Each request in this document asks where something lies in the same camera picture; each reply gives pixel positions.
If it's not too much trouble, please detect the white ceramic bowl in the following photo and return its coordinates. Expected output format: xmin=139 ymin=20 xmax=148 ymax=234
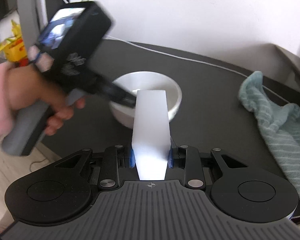
xmin=109 ymin=71 xmax=183 ymax=129

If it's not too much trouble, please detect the green striped towel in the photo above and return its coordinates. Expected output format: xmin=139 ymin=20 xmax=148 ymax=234
xmin=238 ymin=71 xmax=300 ymax=199

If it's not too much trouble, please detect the white sponge block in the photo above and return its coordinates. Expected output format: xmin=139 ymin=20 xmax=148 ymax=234
xmin=132 ymin=90 xmax=171 ymax=181

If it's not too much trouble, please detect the grey cabinet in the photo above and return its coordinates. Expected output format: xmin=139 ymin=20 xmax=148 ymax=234
xmin=17 ymin=0 xmax=48 ymax=49

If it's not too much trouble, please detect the person's left hand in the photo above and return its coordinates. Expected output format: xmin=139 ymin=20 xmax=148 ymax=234
xmin=7 ymin=66 xmax=85 ymax=135

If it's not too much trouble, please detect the yellow red package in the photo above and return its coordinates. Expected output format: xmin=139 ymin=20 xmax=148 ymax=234
xmin=0 ymin=20 xmax=29 ymax=67

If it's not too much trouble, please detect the white charging cable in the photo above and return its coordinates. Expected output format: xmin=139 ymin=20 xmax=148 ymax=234
xmin=58 ymin=0 xmax=291 ymax=103

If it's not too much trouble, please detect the dark wall shelf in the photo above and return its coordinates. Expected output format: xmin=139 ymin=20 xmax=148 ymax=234
xmin=272 ymin=44 xmax=300 ymax=92

